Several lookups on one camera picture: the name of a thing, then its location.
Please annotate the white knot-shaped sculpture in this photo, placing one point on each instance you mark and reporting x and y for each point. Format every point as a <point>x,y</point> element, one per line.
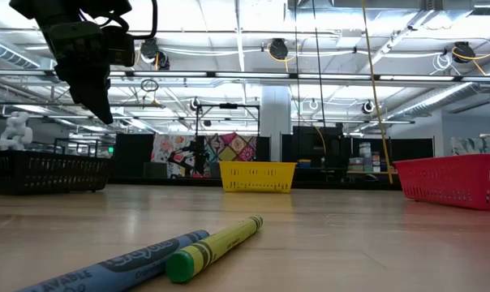
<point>15,131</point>

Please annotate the blue storage bin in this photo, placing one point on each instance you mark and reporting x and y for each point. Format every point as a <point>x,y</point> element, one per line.
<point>305,163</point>

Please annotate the red plastic basket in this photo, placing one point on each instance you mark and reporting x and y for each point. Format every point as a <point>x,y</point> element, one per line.
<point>456,182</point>

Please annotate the green crayon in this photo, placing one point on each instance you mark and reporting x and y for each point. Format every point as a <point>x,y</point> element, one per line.
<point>212,249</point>

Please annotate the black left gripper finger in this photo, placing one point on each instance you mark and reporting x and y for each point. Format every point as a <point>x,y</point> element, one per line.
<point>80,91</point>
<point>103,97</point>

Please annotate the black metal gantry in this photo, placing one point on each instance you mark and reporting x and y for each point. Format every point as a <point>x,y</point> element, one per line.
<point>228,105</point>

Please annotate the silver ribbed air duct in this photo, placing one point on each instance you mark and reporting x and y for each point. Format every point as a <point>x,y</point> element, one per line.
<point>5,50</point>
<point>439,97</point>

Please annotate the black plastic basket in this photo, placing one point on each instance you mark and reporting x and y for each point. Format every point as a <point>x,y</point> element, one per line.
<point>38,172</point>

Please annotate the blue crayon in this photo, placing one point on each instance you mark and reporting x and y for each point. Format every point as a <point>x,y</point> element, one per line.
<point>115,267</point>

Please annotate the black metal table frame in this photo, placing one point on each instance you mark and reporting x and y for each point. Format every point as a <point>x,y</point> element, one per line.
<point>188,181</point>

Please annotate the teal patterned panel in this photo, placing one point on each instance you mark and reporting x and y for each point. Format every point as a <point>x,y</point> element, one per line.
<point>476,145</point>

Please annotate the yellow plastic basket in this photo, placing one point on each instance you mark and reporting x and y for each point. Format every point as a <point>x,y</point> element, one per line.
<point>257,178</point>

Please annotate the long ceiling light strip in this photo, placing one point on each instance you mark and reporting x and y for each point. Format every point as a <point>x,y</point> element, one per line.
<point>229,74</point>

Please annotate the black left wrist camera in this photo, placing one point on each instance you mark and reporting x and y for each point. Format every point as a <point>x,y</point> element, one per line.
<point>119,46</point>

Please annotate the white building column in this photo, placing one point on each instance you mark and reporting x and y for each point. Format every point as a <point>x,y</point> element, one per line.
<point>275,130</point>

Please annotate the stacked storage boxes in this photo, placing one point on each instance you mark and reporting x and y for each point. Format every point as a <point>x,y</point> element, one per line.
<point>364,156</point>

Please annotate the black cabinet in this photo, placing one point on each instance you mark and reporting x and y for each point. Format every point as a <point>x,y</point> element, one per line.
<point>133,156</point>

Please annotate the black background robot arm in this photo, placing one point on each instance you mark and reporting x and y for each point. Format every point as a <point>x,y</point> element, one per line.
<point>188,156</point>

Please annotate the black partition panel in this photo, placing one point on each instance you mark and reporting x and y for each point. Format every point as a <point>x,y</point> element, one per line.
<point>334,154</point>
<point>411,152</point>

